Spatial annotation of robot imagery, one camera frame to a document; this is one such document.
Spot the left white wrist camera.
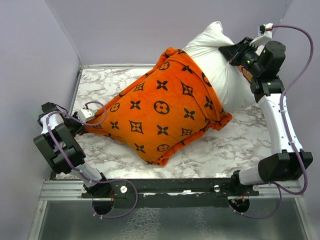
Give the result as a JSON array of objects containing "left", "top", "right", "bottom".
[{"left": 77, "top": 108, "right": 95, "bottom": 123}]

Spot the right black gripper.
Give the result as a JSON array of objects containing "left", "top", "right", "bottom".
[{"left": 223, "top": 35, "right": 266, "bottom": 76}]

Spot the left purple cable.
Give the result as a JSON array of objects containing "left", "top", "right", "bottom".
[{"left": 45, "top": 101, "right": 139, "bottom": 220}]

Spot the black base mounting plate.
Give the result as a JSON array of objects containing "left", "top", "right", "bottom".
[{"left": 81, "top": 177, "right": 259, "bottom": 209}]

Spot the aluminium rail frame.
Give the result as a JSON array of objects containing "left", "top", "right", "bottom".
[{"left": 27, "top": 65, "right": 309, "bottom": 240}]

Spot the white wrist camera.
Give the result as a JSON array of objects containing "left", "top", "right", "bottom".
[
  {"left": 249, "top": 23, "right": 273, "bottom": 47},
  {"left": 77, "top": 108, "right": 95, "bottom": 123}
]

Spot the orange patterned fleece pillowcase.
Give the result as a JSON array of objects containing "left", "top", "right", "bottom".
[{"left": 85, "top": 48, "right": 232, "bottom": 166}]

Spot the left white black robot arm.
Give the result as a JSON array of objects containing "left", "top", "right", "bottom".
[{"left": 33, "top": 102, "right": 112, "bottom": 198}]

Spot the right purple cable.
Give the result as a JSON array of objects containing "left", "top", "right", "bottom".
[{"left": 232, "top": 24, "right": 315, "bottom": 220}]

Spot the white pillow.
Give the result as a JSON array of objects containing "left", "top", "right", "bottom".
[{"left": 183, "top": 21, "right": 256, "bottom": 113}]

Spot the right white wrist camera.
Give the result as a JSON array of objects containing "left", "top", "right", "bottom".
[{"left": 249, "top": 23, "right": 273, "bottom": 47}]

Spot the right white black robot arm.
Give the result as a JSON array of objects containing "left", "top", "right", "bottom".
[{"left": 218, "top": 37, "right": 313, "bottom": 196}]

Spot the purple cable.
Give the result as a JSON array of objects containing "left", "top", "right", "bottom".
[
  {"left": 45, "top": 101, "right": 139, "bottom": 220},
  {"left": 232, "top": 24, "right": 315, "bottom": 220}
]

